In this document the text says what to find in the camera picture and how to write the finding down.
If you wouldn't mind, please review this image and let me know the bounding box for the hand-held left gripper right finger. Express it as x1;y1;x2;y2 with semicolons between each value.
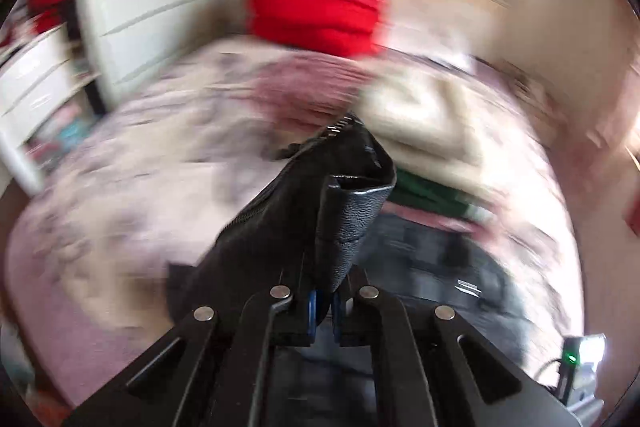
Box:
330;284;583;427

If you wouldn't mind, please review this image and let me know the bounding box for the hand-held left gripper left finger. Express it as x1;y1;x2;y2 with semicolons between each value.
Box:
62;284;321;427

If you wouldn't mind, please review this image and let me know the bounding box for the black leather zip pouch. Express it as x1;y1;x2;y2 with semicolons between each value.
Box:
167;114;398;343

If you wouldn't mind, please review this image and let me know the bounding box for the grey checked cloth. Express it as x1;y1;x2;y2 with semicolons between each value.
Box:
350;212;541;378

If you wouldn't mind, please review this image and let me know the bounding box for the green folded cloth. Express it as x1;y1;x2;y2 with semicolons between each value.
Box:
387;172;493;223

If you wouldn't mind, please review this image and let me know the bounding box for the floral pink bed cover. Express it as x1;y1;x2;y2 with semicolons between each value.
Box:
5;42;586;408

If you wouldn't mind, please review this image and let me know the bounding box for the cream folded cloth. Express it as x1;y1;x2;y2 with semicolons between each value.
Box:
357;69;506;188

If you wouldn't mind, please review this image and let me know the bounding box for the pink knitted cloth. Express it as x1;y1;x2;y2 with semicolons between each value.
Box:
250;52;381;128

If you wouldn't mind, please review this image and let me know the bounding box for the red pillow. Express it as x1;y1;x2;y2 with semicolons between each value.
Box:
247;0;388;58

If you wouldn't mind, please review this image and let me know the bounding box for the white wardrobe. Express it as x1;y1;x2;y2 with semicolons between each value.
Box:
72;0;226;105

